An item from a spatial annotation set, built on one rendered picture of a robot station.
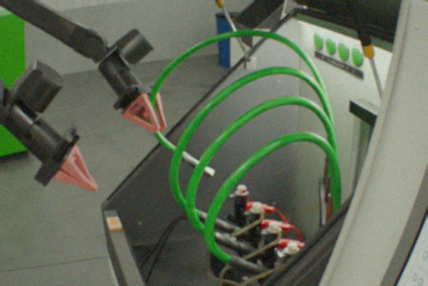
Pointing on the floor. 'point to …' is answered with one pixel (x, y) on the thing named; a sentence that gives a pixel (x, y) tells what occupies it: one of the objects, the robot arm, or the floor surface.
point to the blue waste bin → (224, 40)
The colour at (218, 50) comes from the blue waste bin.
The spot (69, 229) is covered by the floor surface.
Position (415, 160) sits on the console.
